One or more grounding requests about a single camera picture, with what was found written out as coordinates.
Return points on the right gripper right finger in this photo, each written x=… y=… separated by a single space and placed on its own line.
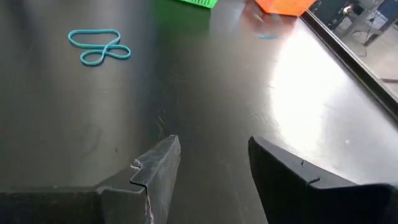
x=311 y=202

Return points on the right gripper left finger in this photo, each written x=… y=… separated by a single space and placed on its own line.
x=93 y=205

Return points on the teal rubber band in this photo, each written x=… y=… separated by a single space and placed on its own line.
x=104 y=50
x=267 y=37

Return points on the orange plastic basket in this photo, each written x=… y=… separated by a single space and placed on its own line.
x=286 y=6

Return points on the green plastic basket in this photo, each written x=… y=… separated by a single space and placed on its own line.
x=202 y=3

